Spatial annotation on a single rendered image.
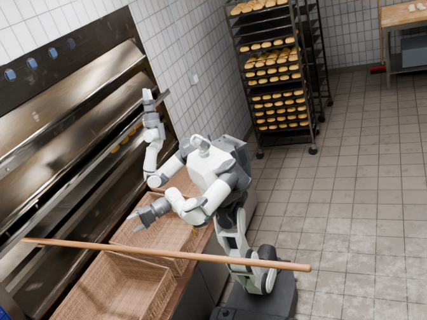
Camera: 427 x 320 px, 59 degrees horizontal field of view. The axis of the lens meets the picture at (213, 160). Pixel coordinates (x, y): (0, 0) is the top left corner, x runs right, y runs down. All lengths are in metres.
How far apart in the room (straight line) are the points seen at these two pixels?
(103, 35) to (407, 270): 2.69
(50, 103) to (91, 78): 0.39
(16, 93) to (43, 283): 1.04
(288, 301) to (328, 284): 0.41
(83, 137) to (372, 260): 2.26
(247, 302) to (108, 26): 2.15
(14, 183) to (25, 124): 0.32
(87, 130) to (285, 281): 1.71
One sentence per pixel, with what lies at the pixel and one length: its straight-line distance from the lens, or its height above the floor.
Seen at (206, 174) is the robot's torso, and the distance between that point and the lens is 1.92.
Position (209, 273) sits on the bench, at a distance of 2.82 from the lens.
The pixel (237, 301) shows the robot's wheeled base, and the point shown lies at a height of 0.17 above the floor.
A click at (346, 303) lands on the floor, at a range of 2.94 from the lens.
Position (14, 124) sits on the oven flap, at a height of 1.82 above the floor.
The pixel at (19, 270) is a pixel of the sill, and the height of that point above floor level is 1.18.
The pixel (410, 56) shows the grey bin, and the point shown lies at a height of 0.38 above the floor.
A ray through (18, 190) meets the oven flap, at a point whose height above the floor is 1.53.
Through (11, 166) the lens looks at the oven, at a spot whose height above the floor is 1.65.
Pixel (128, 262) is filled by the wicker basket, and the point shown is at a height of 0.76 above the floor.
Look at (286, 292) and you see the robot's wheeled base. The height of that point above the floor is 0.17.
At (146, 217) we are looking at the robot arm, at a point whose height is 1.27.
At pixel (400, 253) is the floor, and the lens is 3.24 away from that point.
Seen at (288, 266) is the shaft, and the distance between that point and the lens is 1.57.
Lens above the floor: 2.35
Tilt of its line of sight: 29 degrees down
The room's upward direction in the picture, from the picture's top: 18 degrees counter-clockwise
